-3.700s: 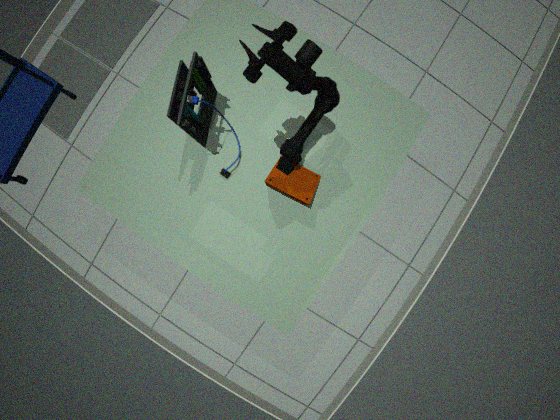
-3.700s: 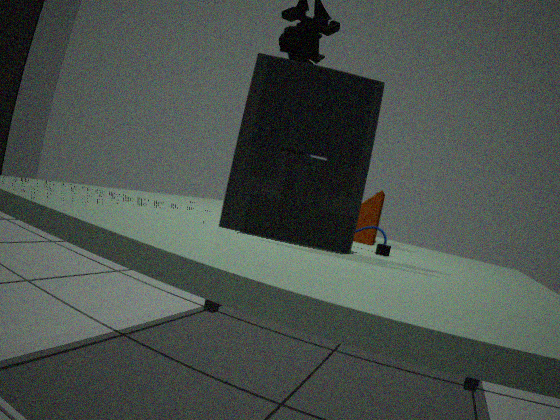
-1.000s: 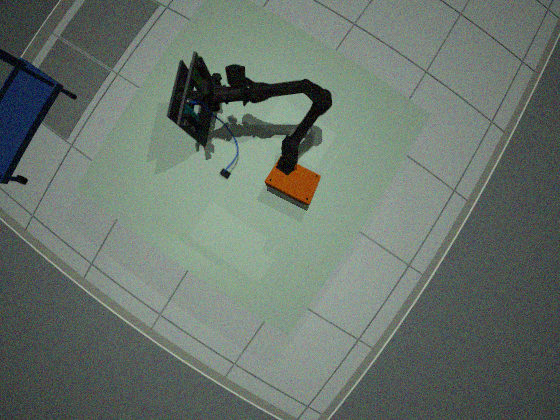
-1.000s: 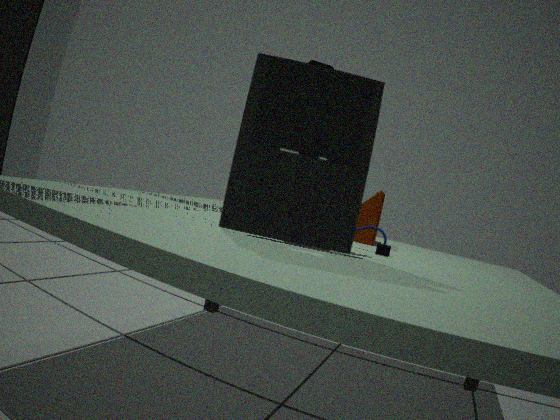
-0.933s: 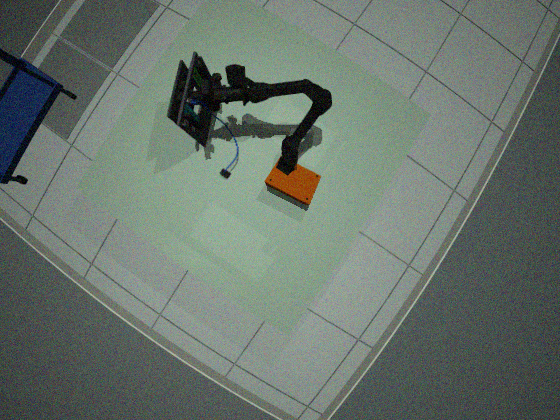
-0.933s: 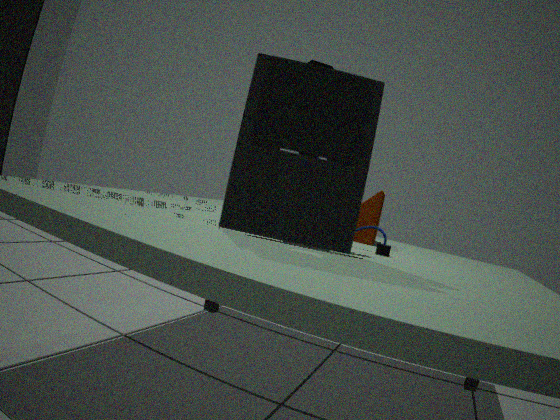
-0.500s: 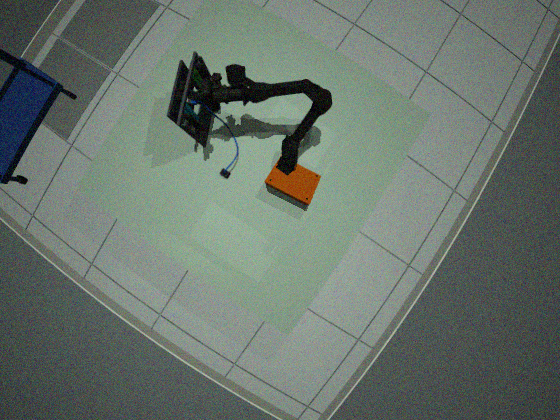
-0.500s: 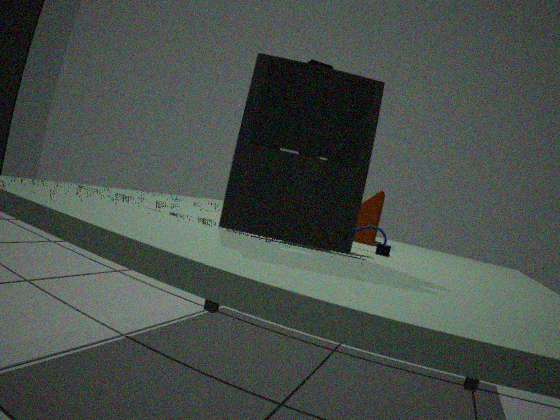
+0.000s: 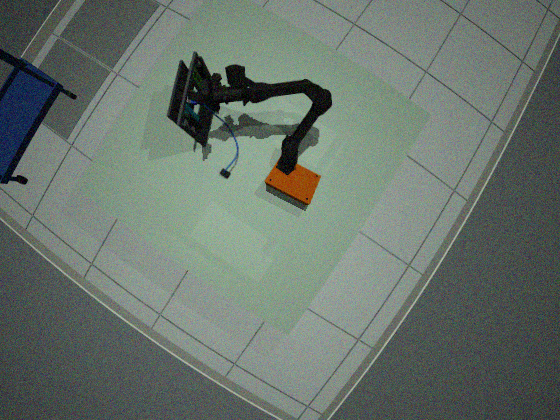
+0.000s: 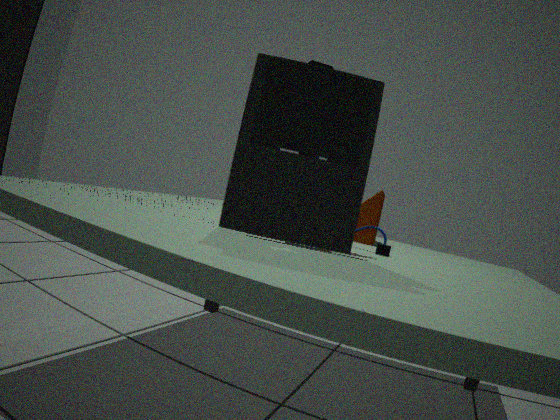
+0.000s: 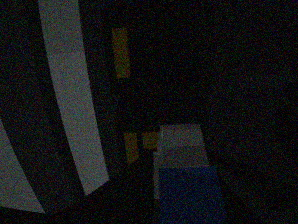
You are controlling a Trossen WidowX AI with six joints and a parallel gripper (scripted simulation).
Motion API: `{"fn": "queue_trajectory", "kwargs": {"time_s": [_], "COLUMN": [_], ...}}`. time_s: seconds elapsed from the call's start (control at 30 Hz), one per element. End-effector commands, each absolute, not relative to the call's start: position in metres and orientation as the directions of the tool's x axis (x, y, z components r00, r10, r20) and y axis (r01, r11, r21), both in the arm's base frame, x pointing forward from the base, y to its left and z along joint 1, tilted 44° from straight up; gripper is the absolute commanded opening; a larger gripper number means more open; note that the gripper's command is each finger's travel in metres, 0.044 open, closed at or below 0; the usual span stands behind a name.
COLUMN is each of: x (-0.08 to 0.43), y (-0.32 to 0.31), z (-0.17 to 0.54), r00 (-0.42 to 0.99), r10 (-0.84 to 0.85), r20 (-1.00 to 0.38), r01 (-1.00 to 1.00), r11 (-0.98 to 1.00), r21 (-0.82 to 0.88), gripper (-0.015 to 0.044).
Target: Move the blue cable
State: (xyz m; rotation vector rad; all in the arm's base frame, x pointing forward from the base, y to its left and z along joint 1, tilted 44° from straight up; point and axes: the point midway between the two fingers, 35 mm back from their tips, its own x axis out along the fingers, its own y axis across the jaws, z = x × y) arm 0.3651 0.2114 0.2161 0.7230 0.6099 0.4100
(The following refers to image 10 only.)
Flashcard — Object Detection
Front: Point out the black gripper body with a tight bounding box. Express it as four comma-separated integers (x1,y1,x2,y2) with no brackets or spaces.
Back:
307,60,333,69

